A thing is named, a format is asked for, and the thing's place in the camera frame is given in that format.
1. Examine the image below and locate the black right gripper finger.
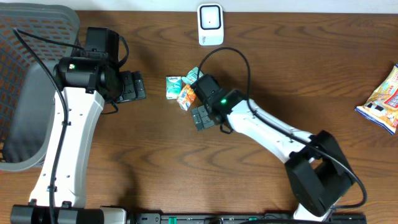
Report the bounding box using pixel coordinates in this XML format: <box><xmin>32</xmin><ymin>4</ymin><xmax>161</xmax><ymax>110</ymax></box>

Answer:
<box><xmin>198</xmin><ymin>105</ymin><xmax>215</xmax><ymax>128</ymax></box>
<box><xmin>191</xmin><ymin>107</ymin><xmax>205</xmax><ymax>131</ymax></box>

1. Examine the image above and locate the teal wet wipes pack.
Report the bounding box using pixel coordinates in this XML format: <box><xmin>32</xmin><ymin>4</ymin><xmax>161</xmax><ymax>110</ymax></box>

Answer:
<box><xmin>182</xmin><ymin>67</ymin><xmax>203</xmax><ymax>85</ymax></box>

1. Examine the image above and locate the orange snack packet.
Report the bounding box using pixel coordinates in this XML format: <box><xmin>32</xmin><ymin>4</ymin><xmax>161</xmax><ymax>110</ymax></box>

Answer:
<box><xmin>177</xmin><ymin>85</ymin><xmax>197</xmax><ymax>111</ymax></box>

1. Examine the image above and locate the teal tissue pack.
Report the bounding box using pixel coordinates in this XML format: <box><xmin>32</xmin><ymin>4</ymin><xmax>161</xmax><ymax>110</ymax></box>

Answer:
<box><xmin>165</xmin><ymin>77</ymin><xmax>182</xmax><ymax>100</ymax></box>

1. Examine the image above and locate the yellow snack bag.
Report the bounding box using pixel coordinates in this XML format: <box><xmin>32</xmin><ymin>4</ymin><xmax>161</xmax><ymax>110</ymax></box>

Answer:
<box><xmin>355</xmin><ymin>64</ymin><xmax>398</xmax><ymax>134</ymax></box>

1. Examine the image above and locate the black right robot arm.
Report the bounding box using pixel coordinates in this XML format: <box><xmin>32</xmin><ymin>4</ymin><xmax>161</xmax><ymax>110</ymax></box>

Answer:
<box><xmin>192</xmin><ymin>75</ymin><xmax>354</xmax><ymax>222</ymax></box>

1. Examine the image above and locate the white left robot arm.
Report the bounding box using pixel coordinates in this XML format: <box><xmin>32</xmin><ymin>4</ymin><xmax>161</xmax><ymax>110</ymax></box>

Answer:
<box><xmin>10</xmin><ymin>27</ymin><xmax>146</xmax><ymax>224</ymax></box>

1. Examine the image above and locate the white barcode scanner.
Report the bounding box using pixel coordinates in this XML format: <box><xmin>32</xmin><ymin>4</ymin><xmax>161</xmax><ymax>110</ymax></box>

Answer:
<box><xmin>197</xmin><ymin>3</ymin><xmax>224</xmax><ymax>46</ymax></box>

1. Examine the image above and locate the grey plastic mesh basket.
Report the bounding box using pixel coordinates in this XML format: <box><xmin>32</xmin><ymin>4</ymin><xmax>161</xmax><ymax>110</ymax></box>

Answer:
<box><xmin>1</xmin><ymin>2</ymin><xmax>80</xmax><ymax>171</ymax></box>

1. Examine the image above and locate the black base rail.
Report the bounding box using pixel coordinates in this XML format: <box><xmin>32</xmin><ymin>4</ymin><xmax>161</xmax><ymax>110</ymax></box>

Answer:
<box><xmin>127</xmin><ymin>213</ymin><xmax>368</xmax><ymax>224</ymax></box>

